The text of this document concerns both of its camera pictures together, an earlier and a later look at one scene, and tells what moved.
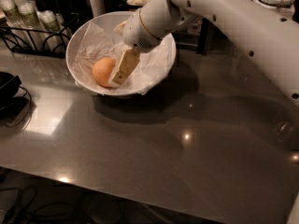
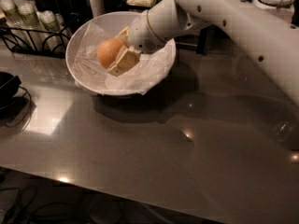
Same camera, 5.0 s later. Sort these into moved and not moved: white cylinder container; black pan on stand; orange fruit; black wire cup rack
Moved: orange fruit
Not moved: white cylinder container; black pan on stand; black wire cup rack
